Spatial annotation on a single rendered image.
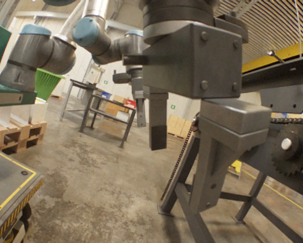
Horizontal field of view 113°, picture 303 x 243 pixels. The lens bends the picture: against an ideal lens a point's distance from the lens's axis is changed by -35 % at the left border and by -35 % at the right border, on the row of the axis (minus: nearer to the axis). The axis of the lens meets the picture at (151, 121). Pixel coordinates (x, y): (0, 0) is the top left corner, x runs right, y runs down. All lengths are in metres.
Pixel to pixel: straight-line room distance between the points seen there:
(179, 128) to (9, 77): 7.83
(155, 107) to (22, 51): 0.58
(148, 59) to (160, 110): 0.08
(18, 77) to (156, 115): 0.57
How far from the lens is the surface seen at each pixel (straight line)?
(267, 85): 0.82
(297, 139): 0.49
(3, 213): 0.66
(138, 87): 0.47
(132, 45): 0.56
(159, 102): 0.23
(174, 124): 8.03
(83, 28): 0.51
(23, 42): 0.69
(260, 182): 1.84
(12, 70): 0.68
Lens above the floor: 0.81
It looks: 3 degrees down
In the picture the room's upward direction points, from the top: 20 degrees clockwise
